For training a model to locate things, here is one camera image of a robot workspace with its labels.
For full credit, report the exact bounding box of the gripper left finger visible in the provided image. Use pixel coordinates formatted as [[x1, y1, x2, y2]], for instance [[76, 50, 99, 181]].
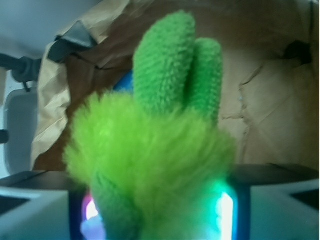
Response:
[[0, 171, 105, 240]]

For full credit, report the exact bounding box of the green plush animal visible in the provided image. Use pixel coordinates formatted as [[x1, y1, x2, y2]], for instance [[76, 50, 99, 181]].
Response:
[[63, 10, 236, 240]]

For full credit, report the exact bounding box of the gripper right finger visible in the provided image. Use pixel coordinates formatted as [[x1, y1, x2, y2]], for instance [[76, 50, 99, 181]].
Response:
[[220, 163, 320, 240]]

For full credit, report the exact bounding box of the brown paper bag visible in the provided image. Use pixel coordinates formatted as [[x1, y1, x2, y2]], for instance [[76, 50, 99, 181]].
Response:
[[31, 0, 320, 171]]

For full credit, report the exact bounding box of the blue plastic bottle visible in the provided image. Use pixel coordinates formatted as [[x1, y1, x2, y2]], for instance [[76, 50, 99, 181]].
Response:
[[113, 70, 134, 93]]

